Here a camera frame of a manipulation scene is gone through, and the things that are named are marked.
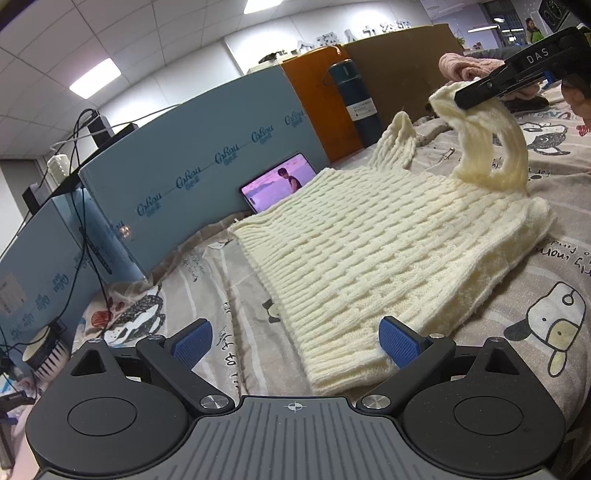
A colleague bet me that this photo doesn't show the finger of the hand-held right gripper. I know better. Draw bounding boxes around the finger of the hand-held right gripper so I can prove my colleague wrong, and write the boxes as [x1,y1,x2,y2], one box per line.
[455,64,561,112]

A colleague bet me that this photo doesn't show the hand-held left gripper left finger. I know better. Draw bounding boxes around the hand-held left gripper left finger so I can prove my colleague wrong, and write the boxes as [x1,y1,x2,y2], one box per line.
[69,318,236,414]

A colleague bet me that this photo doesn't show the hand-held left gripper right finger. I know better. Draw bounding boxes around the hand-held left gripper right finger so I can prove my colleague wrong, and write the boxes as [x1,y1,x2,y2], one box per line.
[356,316,525,413]

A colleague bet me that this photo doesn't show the cream knit sweater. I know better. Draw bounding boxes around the cream knit sweater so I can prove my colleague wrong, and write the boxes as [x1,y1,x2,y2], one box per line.
[229,82,557,398]

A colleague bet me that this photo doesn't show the person's right hand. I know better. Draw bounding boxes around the person's right hand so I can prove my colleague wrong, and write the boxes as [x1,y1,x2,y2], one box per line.
[561,76,591,121]

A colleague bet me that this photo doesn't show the pink knit sweater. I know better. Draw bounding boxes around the pink knit sweater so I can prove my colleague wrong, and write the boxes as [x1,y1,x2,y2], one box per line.
[438,52,550,100]

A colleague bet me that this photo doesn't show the dark cloth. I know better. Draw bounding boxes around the dark cloth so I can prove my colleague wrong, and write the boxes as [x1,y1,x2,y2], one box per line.
[503,95,552,114]

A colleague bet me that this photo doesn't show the brown cardboard box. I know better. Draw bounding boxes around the brown cardboard box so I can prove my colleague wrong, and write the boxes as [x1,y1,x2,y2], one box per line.
[344,23,467,121]

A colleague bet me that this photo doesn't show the dark blue cylinder flask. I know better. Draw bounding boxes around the dark blue cylinder flask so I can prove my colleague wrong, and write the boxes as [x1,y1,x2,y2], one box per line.
[329,59,384,148]

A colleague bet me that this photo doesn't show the cartoon printed bedsheet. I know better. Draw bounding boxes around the cartoon printed bedsheet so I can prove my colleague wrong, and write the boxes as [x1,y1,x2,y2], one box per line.
[71,106,591,480]

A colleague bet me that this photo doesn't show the striped ceramic bowl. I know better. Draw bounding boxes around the striped ceramic bowl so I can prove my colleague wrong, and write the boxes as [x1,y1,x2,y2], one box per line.
[22,323,70,384]

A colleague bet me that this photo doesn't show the orange cardboard box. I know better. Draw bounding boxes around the orange cardboard box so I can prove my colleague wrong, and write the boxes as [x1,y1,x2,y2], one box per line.
[281,46,365,164]

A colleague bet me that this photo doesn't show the light blue cardboard box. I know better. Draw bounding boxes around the light blue cardboard box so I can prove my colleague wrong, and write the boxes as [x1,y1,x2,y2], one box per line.
[78,65,331,283]
[0,185,153,365]

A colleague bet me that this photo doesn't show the smartphone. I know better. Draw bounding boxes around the smartphone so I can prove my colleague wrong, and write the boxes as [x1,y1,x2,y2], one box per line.
[240,153,318,214]

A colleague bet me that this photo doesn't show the black board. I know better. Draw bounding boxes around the black board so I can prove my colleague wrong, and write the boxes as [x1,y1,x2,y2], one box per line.
[41,122,139,192]

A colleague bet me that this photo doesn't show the black power adapter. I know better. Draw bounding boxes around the black power adapter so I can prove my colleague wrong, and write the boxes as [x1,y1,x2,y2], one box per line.
[22,185,47,213]
[88,115,112,139]

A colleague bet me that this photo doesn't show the white ribbed power adapter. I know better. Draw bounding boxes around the white ribbed power adapter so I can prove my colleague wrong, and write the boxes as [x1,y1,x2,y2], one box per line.
[47,154,71,178]

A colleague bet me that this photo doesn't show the ceiling light panel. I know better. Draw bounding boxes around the ceiling light panel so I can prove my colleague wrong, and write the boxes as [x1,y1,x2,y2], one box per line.
[245,0,287,14]
[69,58,122,96]

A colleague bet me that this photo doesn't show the white cable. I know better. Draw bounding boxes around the white cable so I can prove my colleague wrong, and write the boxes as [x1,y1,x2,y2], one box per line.
[50,129,116,153]

